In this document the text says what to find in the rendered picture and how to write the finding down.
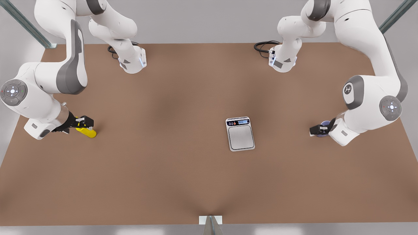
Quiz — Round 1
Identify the silver kitchen scale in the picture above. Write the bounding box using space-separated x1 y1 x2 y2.
225 117 255 152

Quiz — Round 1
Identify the blue cup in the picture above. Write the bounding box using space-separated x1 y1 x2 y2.
315 121 331 138

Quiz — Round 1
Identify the black cable loop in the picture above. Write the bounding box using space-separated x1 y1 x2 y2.
107 41 139 60
254 40 281 59

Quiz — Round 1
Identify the silver frame post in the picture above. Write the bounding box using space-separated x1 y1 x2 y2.
0 0 57 49
379 0 418 34
199 215 223 235

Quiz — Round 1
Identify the yellow sauce bottle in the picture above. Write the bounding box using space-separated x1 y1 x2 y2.
75 117 97 138

